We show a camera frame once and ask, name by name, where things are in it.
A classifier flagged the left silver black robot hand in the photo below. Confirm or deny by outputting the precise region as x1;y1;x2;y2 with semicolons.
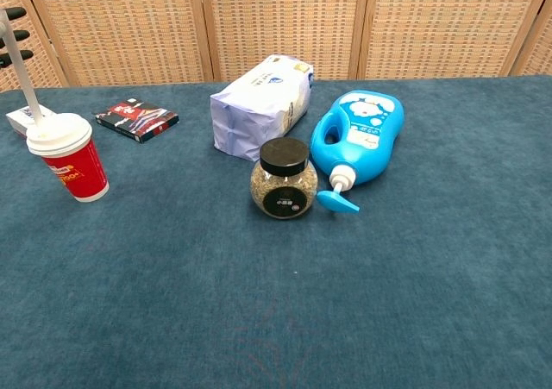
0;6;35;69

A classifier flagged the transparent plastic straw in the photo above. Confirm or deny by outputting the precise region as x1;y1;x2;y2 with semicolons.
0;8;45;128

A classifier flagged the red paper cup white lid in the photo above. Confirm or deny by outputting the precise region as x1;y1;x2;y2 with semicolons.
25;112;110;204

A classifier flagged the glass jar black lid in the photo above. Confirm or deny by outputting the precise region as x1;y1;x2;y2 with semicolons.
249;138;319;221

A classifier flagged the white toothpaste box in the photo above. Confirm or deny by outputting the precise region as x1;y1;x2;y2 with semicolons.
5;104;58;139

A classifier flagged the black red card box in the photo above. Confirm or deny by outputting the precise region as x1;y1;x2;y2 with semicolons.
92;97;180;144

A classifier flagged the white tissue pack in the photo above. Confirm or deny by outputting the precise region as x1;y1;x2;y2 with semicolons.
210;53;315;163

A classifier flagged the woven bamboo folding screen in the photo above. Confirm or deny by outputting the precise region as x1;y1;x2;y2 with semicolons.
0;0;552;93

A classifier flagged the blue pump detergent bottle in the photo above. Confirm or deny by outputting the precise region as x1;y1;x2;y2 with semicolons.
309;89;405;214

